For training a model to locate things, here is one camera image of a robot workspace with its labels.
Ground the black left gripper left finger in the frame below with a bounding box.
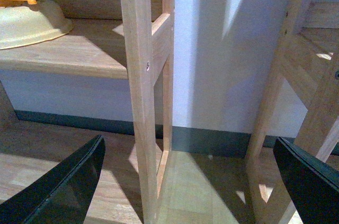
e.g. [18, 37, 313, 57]
[1, 136, 105, 223]

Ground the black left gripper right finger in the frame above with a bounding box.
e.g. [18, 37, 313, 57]
[273, 137, 338, 223]

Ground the wooden shelf unit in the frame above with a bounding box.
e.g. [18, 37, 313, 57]
[1, 0, 175, 223]

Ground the wooden chair frame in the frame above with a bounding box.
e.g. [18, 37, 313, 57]
[245, 0, 339, 224]

